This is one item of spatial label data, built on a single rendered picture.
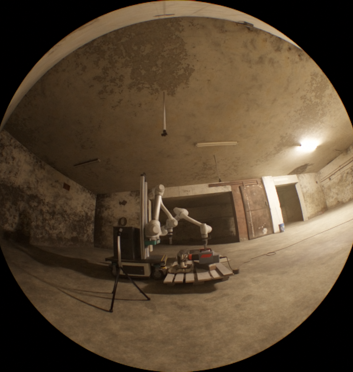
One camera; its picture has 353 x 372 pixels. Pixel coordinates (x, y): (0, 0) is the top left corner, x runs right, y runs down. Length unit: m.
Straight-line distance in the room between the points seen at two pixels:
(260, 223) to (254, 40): 6.46
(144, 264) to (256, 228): 5.46
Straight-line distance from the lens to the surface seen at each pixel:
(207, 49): 2.37
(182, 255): 2.03
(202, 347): 0.89
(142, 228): 2.12
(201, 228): 1.91
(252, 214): 6.48
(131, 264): 2.04
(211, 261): 1.92
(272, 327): 1.00
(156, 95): 2.56
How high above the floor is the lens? 0.69
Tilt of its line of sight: 22 degrees up
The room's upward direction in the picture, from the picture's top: 4 degrees counter-clockwise
